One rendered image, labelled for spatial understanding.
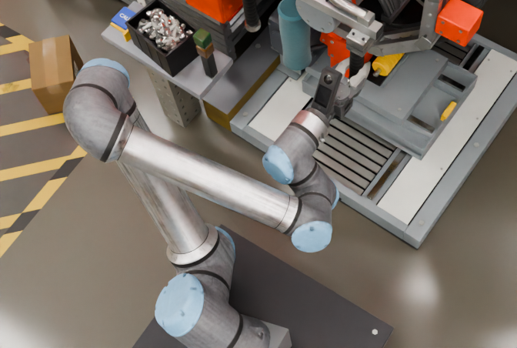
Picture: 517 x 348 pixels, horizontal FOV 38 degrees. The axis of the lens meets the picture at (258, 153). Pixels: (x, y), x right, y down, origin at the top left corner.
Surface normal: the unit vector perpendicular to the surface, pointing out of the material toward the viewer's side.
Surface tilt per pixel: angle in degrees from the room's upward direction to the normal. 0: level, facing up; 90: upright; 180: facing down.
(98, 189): 0
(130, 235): 0
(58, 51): 0
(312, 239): 68
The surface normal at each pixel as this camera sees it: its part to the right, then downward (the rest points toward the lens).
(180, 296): -0.66, -0.57
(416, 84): -0.09, -0.47
